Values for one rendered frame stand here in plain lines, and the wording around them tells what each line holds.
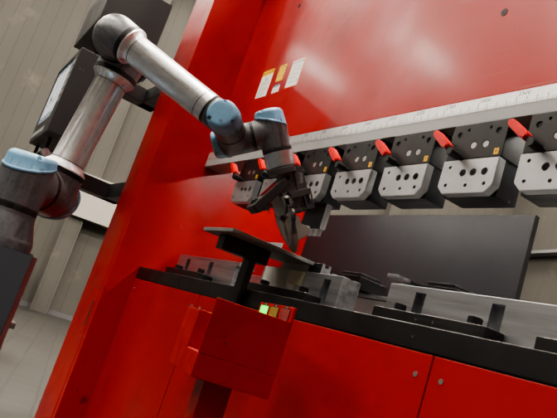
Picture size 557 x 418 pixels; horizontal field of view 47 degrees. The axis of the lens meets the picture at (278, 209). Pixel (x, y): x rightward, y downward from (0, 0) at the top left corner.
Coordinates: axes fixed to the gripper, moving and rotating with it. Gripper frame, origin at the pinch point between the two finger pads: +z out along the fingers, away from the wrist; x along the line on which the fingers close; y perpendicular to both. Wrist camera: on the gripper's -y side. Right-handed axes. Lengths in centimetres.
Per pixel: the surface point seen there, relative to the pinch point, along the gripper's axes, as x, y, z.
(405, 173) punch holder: -21.6, 23.1, -11.7
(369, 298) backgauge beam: 16.8, 29.0, 20.6
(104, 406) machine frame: 87, -42, 42
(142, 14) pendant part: 106, 8, -102
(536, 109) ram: -54, 33, -18
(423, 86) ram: -19, 36, -32
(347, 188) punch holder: -0.7, 19.4, -11.7
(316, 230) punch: 15.2, 16.0, -2.2
